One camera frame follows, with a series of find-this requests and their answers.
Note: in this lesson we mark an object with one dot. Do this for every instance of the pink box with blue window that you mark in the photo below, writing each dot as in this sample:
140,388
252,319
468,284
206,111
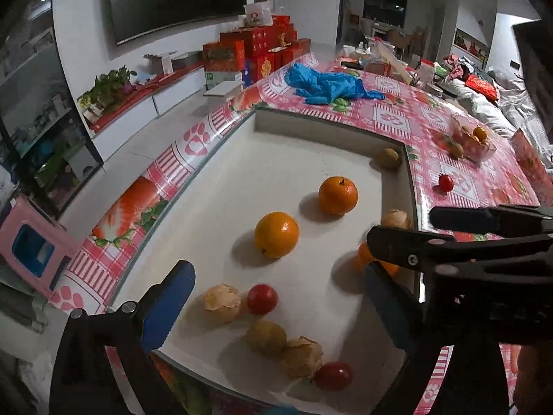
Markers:
43,224

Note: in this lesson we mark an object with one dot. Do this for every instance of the black television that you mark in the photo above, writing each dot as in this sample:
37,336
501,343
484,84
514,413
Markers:
173,0

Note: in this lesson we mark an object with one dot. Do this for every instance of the tan husked physalis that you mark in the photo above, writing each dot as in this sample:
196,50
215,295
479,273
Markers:
222,304
301,356
395,218

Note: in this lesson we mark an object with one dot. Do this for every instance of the grey striped blanket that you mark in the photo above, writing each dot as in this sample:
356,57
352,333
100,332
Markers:
510,108

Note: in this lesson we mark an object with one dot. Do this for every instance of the red cherry tomato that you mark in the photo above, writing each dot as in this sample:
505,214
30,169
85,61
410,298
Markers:
445,183
262,299
332,376

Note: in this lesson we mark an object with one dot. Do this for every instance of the small orange mandarin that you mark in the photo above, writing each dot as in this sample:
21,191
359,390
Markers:
363,261

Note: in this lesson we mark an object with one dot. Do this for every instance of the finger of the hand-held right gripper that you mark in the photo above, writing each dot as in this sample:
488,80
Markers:
475,220
410,246

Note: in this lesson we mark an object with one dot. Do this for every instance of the white television cabinet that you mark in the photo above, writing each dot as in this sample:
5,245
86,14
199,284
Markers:
129,116

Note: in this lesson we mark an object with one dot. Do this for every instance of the black glass cabinet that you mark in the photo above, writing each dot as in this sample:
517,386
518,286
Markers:
43,116

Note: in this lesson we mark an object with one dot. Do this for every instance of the white paper bag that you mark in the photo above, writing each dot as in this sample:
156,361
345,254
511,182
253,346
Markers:
258,15

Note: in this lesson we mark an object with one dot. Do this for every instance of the clear glass bowl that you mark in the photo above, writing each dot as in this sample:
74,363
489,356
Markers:
475,151

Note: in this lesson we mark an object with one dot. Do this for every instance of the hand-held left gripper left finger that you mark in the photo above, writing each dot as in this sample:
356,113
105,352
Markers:
173,307

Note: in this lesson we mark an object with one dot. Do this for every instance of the blue rubber gloves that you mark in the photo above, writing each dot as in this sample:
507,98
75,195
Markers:
324,84

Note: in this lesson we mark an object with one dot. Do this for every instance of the small brown round fruit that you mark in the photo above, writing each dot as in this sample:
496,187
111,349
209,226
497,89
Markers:
456,150
388,158
266,337

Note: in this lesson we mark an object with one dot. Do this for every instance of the open cardboard box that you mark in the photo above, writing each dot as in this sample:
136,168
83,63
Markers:
164,62

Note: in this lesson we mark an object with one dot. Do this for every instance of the red strawberry print tablecloth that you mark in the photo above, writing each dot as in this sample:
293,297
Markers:
432,121

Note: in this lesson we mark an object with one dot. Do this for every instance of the stack of red gift boxes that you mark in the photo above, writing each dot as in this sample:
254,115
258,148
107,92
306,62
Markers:
259,47

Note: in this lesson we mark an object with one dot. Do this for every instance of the white rectangular tray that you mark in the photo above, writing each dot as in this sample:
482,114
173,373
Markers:
259,160

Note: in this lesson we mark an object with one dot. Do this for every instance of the pile of clothes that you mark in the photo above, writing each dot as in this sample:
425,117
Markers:
471,82

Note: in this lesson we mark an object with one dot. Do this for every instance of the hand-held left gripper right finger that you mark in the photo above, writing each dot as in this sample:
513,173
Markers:
389,311

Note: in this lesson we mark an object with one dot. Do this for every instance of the green potted plant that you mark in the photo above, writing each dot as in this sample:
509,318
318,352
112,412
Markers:
112,84

